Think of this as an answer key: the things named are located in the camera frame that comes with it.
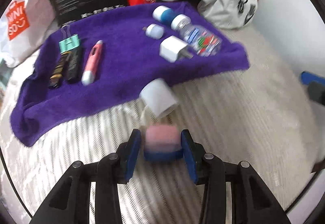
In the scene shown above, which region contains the pink blue round case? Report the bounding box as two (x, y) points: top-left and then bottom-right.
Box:
(144, 124), (183, 162)

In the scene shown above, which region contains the clear candy bottle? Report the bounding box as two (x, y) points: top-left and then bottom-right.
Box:
(179, 23), (221, 57)

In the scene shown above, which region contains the pink white pen device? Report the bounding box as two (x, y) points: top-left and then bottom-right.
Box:
(81, 40), (103, 86)

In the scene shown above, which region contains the white charger plug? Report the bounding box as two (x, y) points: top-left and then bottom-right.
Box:
(159, 36), (193, 63)

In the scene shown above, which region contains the green binder clip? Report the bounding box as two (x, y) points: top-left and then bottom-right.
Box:
(59, 25), (80, 53)

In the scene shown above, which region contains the white blue tube container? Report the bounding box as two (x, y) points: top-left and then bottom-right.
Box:
(153, 5), (191, 31)

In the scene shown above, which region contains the small white usb adapter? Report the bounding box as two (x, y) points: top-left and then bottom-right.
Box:
(143, 24), (165, 40)

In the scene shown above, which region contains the striped bed sheet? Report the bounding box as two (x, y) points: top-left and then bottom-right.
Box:
(1, 25), (320, 223)

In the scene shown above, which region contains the purple towel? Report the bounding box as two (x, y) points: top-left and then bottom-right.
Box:
(10, 4), (249, 147)

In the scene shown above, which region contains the white Miniso plastic bag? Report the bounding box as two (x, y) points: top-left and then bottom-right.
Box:
(1, 0), (55, 68)

